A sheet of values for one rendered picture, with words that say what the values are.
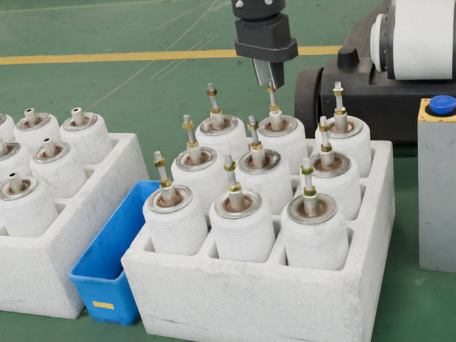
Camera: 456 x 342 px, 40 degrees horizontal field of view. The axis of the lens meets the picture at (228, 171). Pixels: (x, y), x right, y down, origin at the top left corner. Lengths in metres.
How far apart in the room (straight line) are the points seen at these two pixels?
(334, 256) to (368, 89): 0.54
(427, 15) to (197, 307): 0.66
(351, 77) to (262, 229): 0.55
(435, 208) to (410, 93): 0.36
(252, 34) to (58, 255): 0.52
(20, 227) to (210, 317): 0.38
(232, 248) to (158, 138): 0.81
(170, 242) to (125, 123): 0.89
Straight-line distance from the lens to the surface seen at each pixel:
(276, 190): 1.04
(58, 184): 1.25
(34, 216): 1.17
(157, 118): 1.84
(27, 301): 1.27
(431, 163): 1.05
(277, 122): 1.14
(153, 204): 1.01
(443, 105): 1.01
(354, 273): 0.93
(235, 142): 1.17
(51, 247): 1.15
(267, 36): 1.04
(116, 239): 1.27
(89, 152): 1.33
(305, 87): 1.43
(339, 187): 1.00
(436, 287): 1.17
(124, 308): 1.15
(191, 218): 0.99
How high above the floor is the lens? 0.82
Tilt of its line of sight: 33 degrees down
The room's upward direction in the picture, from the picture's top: 12 degrees counter-clockwise
